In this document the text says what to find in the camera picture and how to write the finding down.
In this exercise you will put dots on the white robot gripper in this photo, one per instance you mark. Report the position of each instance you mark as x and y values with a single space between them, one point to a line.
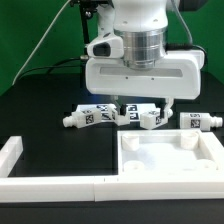
139 64

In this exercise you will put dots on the white square table top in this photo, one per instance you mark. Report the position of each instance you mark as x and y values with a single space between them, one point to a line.
168 152

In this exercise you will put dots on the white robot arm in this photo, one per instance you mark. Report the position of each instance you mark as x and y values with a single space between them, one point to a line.
142 16

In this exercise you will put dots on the paper sheet with AprilTags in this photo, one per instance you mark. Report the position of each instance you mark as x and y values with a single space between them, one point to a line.
135 110

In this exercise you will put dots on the white U-shaped obstacle fence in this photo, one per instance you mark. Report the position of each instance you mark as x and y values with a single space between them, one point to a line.
101 188

